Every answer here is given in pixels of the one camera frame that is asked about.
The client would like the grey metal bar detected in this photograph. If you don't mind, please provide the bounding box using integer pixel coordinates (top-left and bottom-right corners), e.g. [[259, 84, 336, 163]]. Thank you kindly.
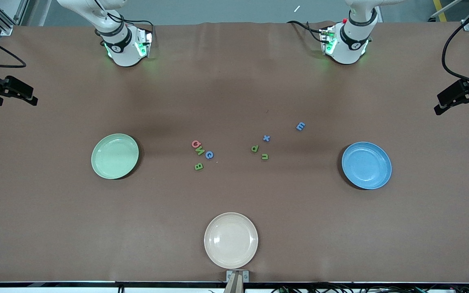
[[429, 0, 463, 20]]

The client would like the blue plate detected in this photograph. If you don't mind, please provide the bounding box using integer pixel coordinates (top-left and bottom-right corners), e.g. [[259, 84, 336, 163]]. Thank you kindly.
[[342, 142, 392, 190]]

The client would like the light green plate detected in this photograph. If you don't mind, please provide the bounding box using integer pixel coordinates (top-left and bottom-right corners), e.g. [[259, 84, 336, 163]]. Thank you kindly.
[[91, 133, 140, 180]]

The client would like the base connector box green light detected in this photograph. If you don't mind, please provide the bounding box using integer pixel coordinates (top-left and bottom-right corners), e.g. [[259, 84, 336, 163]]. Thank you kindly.
[[319, 25, 338, 56], [134, 26, 154, 58]]

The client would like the brown table mat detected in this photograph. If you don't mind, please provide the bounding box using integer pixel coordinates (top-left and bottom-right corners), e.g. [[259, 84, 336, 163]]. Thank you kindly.
[[0, 21, 469, 283]]

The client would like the beige plate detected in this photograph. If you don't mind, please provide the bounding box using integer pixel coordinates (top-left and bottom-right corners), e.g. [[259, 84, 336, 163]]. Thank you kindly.
[[204, 212, 259, 269]]

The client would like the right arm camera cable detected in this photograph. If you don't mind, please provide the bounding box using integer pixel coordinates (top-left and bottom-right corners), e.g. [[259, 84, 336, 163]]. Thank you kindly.
[[0, 31, 27, 68]]

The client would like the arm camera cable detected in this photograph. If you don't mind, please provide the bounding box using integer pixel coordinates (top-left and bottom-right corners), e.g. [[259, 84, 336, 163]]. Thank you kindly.
[[441, 2, 469, 88], [0, 31, 27, 68]]

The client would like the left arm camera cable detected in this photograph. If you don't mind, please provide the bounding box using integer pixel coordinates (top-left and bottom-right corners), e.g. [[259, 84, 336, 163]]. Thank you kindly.
[[441, 2, 469, 88]]

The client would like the black base cable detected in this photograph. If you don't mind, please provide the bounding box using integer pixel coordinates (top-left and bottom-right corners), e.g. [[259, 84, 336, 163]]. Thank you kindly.
[[287, 20, 325, 44], [94, 0, 155, 38]]

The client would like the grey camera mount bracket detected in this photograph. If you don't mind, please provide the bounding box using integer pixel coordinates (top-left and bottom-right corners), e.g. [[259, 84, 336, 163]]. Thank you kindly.
[[224, 270, 250, 293]]

